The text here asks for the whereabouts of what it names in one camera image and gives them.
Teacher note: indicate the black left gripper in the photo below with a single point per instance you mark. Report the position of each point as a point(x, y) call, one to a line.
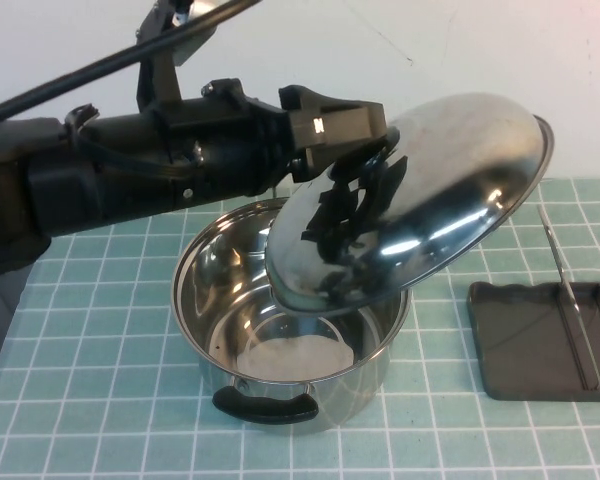
point(330, 125)

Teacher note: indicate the stainless steel lid black knob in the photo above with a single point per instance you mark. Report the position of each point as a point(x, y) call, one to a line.
point(455, 165)

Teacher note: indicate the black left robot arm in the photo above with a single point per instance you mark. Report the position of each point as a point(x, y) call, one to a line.
point(80, 200)

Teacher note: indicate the dark grey lid rack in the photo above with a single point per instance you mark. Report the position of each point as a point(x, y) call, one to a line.
point(520, 340)

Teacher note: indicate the teal tile-pattern table mat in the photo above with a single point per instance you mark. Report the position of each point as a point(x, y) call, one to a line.
point(105, 375)

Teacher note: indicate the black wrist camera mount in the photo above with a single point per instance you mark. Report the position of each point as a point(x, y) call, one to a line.
point(160, 80)

